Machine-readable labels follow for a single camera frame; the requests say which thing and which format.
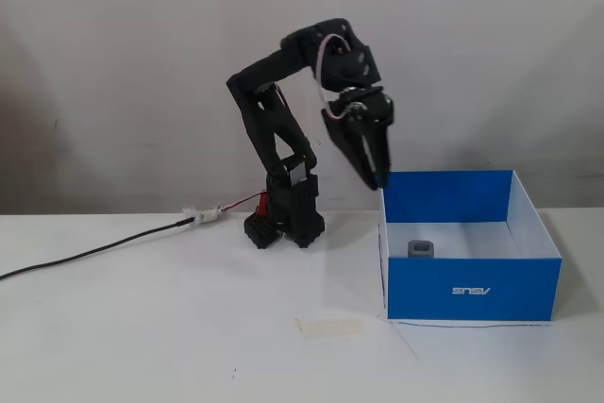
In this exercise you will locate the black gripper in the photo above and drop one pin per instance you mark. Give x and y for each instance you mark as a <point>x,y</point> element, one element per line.
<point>360,125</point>

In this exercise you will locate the gray hollow cube block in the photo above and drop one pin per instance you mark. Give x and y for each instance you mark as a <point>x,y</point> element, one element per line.
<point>420,250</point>

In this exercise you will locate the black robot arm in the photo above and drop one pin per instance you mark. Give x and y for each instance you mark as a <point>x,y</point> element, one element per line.
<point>269,72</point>

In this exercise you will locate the blue and white cardboard box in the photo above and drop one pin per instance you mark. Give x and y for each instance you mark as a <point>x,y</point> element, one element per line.
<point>472,287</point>

